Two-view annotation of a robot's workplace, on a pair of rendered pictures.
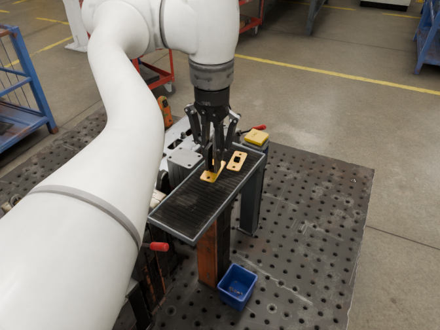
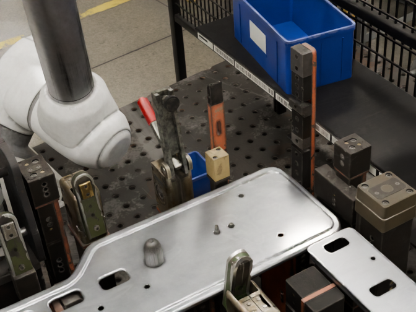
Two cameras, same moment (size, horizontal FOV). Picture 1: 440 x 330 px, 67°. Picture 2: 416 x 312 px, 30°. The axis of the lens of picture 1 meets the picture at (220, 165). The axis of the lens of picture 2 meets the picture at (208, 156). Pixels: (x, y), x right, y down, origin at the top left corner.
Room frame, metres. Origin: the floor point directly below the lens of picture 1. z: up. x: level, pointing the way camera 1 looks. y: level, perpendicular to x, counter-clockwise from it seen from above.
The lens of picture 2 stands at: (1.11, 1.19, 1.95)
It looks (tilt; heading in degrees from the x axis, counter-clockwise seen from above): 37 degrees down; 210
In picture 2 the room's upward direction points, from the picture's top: 5 degrees counter-clockwise
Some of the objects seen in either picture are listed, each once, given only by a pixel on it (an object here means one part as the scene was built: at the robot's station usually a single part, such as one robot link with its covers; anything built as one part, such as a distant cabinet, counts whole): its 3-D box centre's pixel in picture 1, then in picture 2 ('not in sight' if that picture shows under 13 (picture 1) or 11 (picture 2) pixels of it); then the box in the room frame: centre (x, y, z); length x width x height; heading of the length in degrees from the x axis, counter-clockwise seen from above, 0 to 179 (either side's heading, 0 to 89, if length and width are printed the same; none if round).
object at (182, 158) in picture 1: (188, 201); not in sight; (0.82, 0.11, 0.90); 0.13 x 0.10 x 0.41; 58
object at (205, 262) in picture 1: (213, 237); not in sight; (0.64, 0.02, 0.92); 0.10 x 0.08 x 0.45; 148
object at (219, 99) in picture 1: (212, 102); not in sight; (0.63, 0.02, 1.42); 0.08 x 0.07 x 0.09; 67
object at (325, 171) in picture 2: not in sight; (336, 239); (0.01, 0.82, 0.85); 0.12 x 0.03 x 0.30; 58
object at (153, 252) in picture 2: not in sight; (153, 253); (0.34, 0.61, 1.02); 0.03 x 0.03 x 0.07
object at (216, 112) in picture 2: not in sight; (221, 187); (0.06, 0.60, 0.95); 0.03 x 0.01 x 0.50; 148
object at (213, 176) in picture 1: (213, 169); not in sight; (0.63, 0.02, 1.22); 0.08 x 0.04 x 0.01; 157
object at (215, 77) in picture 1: (211, 70); not in sight; (0.63, 0.02, 1.49); 0.09 x 0.09 x 0.06
